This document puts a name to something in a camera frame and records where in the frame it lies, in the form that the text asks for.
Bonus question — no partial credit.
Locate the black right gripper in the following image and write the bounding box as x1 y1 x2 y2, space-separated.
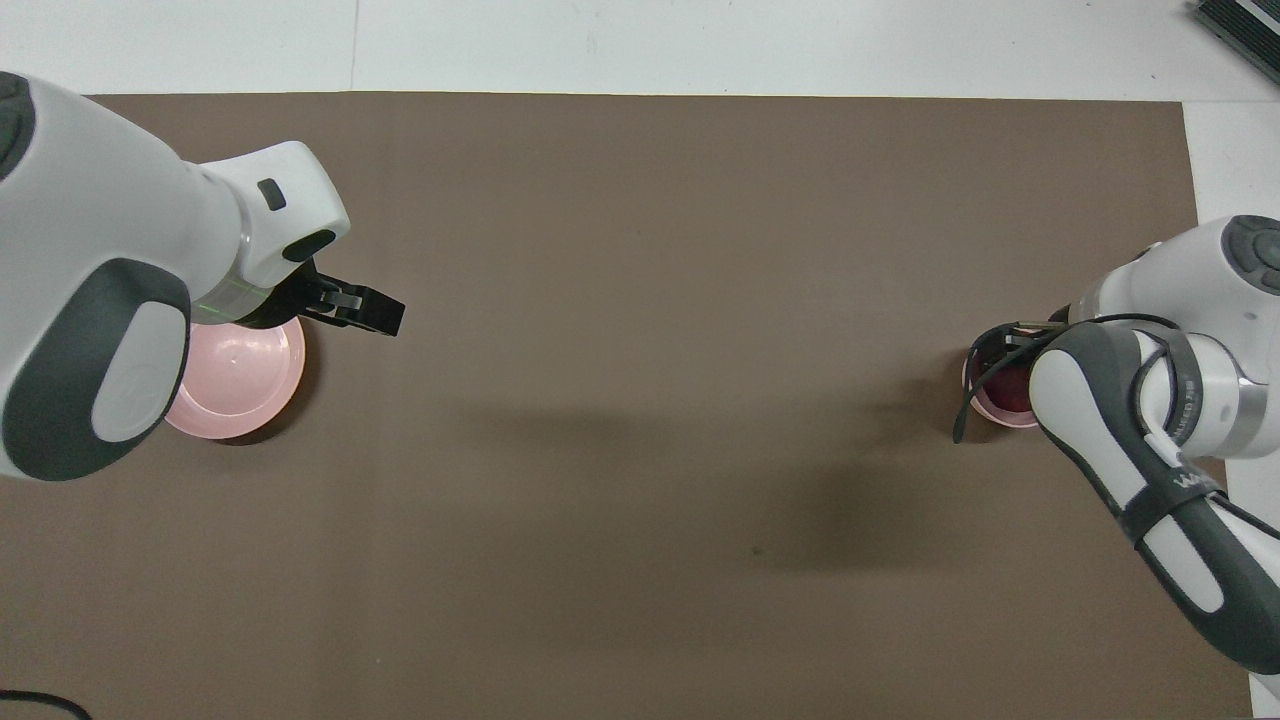
996 322 1053 369

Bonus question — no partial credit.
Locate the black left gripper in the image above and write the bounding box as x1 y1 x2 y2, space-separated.
238 257 407 339

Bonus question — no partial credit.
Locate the dark red apple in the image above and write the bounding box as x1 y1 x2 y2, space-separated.
984 360 1037 414

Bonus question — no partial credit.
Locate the pink bowl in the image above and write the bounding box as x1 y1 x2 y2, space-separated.
961 334 1042 430

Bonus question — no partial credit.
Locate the pink plate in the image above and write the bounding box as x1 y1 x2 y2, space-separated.
162 314 308 442

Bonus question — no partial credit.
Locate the brown table mat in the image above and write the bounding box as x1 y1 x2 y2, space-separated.
0 92 1257 720

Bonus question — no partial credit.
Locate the dark grey ribbed device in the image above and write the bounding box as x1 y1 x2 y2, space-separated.
1190 0 1280 87

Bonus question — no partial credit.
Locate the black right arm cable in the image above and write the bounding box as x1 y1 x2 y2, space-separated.
951 314 1187 445

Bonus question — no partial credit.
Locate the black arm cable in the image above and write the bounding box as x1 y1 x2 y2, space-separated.
0 688 93 720
951 314 1187 445

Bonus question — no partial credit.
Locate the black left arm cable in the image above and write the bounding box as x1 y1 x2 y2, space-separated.
0 688 93 720

